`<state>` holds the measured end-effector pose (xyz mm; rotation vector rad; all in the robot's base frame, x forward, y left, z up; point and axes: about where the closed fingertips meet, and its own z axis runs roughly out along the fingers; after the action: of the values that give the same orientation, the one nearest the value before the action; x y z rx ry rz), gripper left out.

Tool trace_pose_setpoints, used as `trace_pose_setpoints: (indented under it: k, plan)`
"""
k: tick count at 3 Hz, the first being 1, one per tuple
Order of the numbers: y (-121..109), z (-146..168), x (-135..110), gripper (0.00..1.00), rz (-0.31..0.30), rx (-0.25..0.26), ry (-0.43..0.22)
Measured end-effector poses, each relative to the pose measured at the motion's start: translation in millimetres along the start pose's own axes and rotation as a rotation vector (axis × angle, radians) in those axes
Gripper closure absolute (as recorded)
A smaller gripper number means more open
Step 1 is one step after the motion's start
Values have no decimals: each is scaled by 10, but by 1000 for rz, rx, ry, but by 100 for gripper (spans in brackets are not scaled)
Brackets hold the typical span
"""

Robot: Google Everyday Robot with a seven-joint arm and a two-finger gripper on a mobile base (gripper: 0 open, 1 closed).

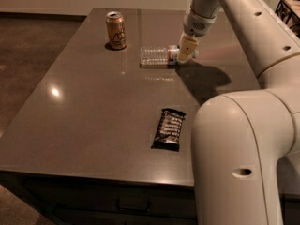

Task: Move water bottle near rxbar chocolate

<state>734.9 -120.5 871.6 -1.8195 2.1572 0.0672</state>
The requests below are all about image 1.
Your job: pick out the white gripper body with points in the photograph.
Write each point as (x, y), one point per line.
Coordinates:
(197, 25)

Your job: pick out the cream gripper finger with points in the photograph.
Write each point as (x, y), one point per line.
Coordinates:
(187, 47)

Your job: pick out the clear plastic water bottle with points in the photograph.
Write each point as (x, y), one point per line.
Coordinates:
(162, 56)

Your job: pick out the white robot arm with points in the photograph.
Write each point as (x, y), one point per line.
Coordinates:
(238, 138)

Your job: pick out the black rxbar chocolate wrapper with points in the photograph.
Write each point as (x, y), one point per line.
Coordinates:
(169, 130)

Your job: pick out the gold soda can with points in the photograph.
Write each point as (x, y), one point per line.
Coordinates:
(116, 30)

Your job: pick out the black wire basket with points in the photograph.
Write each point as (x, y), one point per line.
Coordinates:
(289, 12)

